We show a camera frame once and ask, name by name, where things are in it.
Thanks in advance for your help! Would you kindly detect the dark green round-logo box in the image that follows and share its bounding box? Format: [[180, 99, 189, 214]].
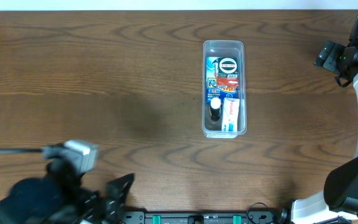
[[217, 57, 239, 78]]

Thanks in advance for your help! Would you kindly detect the black mounting rail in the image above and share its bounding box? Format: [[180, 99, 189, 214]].
[[121, 210, 352, 224]]

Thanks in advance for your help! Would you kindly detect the blue Kool Fever box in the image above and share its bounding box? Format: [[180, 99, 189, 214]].
[[205, 57, 239, 104]]

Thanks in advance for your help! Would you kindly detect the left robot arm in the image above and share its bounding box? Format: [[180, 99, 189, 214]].
[[0, 159, 135, 224]]

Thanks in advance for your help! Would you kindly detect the dark bottle white cap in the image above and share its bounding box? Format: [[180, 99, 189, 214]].
[[209, 97, 221, 121]]

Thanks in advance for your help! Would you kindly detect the white Panadol box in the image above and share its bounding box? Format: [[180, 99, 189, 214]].
[[221, 98, 240, 132]]

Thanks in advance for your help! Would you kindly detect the clear plastic container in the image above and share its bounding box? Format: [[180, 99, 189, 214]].
[[202, 40, 247, 139]]

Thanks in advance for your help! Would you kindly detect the red medicine box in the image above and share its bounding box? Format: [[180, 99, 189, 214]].
[[216, 77, 239, 89]]

